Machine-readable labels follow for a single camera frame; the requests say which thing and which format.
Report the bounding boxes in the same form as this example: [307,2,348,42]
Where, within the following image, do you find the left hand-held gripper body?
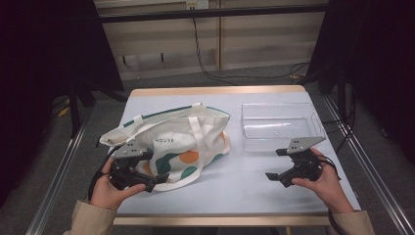
[109,139,159,194]

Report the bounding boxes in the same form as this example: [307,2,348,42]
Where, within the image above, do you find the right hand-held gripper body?
[275,136,327,182]

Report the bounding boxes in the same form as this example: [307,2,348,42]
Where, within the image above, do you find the cream canvas tote bag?
[98,102,232,193]

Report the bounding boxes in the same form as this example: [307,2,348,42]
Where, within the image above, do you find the person's left hand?
[90,158,147,212]

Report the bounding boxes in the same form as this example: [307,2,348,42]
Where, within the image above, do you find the person's right hand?
[291,147,355,215]

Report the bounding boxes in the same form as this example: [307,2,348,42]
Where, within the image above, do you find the clear plastic container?
[241,102,327,154]

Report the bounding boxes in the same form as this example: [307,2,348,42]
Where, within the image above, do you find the black metal stand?
[68,79,82,139]

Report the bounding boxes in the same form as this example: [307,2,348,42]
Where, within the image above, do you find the dark curtain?
[306,0,415,165]
[0,0,125,208]

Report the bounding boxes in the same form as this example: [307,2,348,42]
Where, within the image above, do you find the white power outlet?
[185,0,210,11]

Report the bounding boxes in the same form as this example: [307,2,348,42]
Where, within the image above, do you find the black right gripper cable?
[320,154,343,181]

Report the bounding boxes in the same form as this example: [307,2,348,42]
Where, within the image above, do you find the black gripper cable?
[320,154,343,181]
[87,144,123,202]

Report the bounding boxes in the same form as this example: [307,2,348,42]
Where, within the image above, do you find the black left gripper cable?
[87,144,123,202]

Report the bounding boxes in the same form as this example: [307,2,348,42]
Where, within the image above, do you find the black floor cables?
[321,92,358,155]

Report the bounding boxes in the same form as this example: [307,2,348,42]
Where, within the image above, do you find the metal floor rail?
[24,109,94,235]
[322,95,415,235]

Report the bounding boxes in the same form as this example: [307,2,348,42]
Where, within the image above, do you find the black wall cable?
[191,17,311,81]

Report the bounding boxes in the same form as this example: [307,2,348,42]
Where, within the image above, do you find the black horizontal frame bar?
[97,3,329,24]

